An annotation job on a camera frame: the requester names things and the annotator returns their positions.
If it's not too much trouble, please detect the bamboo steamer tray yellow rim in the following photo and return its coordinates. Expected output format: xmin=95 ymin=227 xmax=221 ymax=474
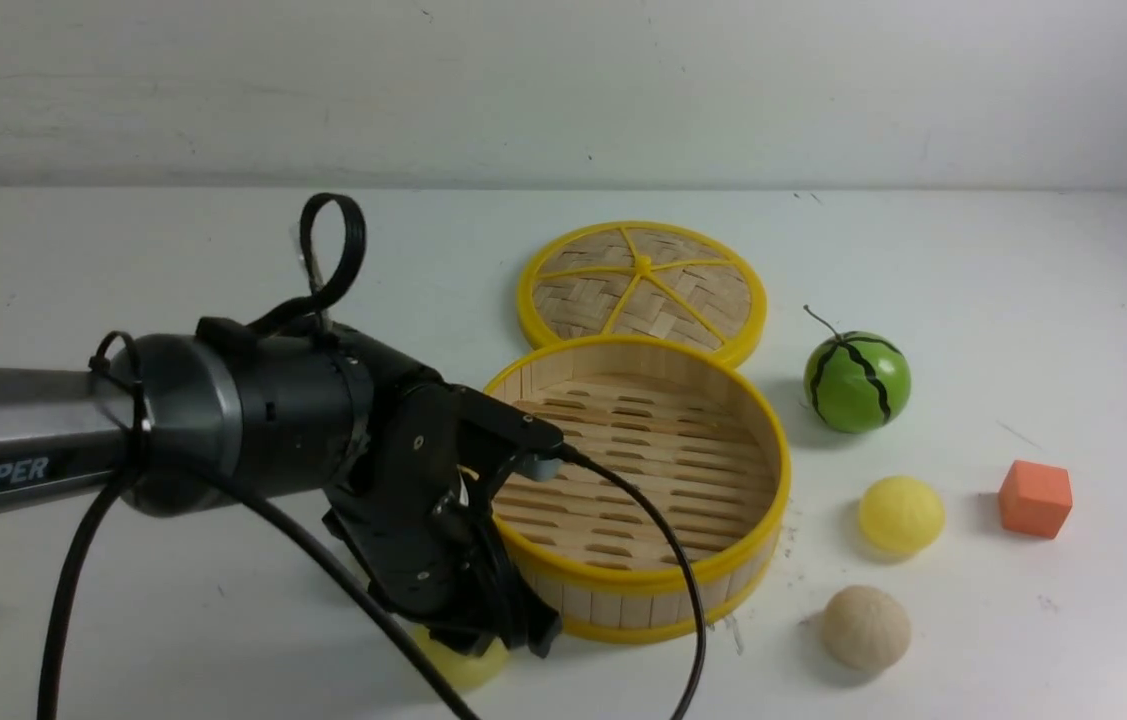
xmin=485 ymin=337 xmax=792 ymax=645

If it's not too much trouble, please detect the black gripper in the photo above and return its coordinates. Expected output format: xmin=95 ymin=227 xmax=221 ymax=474
xmin=323 ymin=383 xmax=564 ymax=659

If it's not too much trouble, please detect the orange foam cube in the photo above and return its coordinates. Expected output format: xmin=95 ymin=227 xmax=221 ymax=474
xmin=997 ymin=459 xmax=1072 ymax=541

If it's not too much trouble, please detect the white bun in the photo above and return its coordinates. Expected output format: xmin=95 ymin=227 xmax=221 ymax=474
xmin=819 ymin=585 xmax=912 ymax=676

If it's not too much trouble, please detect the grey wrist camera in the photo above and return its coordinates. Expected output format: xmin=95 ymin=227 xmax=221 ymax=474
xmin=507 ymin=450 xmax=564 ymax=483

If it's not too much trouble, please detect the yellow bun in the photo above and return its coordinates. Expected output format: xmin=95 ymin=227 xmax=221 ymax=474
xmin=409 ymin=625 xmax=511 ymax=694
xmin=857 ymin=475 xmax=946 ymax=557

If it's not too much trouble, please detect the green toy watermelon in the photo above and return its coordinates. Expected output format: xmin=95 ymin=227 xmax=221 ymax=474
xmin=802 ymin=305 xmax=912 ymax=434

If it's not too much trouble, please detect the woven bamboo steamer lid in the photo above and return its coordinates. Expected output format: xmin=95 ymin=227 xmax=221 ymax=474
xmin=514 ymin=220 xmax=767 ymax=366

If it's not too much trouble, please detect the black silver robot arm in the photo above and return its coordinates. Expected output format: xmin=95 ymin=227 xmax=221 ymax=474
xmin=0 ymin=322 xmax=564 ymax=657

